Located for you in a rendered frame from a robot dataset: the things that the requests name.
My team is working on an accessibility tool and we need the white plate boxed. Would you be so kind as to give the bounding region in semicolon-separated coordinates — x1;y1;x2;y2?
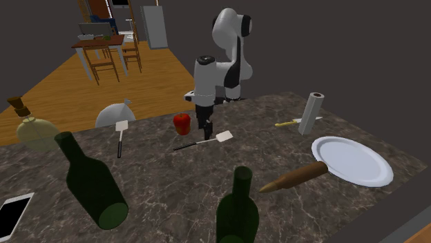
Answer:
311;135;394;188

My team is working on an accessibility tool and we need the grey paper towel roll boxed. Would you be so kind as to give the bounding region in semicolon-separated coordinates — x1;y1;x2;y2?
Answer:
298;91;325;137

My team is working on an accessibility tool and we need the clear round flask with cork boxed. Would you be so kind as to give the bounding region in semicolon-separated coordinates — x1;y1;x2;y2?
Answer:
7;96;61;153

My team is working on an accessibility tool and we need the dark green wine bottle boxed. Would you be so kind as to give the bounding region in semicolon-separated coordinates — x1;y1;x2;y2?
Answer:
215;165;260;243
54;130;130;231

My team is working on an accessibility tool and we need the silver dome food cover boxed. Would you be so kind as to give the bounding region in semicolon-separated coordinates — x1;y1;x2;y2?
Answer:
95;98;137;129

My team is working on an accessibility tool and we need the grey refrigerator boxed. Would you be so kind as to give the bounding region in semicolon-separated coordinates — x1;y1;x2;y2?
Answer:
140;4;169;50

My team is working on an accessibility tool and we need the brown wooden chair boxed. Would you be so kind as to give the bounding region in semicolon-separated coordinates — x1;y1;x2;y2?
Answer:
82;43;121;86
121;31;143;74

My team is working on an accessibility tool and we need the wooden dining table with white legs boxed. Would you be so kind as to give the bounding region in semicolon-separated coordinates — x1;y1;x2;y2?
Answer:
70;21;129;82

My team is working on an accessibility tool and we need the knife with yellow handle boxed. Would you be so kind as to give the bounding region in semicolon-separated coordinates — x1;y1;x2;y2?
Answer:
274;116;323;128

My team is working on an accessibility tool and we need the red apple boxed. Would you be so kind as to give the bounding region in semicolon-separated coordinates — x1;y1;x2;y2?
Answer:
173;113;192;137

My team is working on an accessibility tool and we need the white spatula with black handle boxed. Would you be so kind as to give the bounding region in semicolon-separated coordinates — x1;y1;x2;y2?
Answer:
115;119;129;159
173;130;234;152

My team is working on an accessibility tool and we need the white phone with black screen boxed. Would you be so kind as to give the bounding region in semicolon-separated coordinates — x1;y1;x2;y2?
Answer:
0;192;36;243

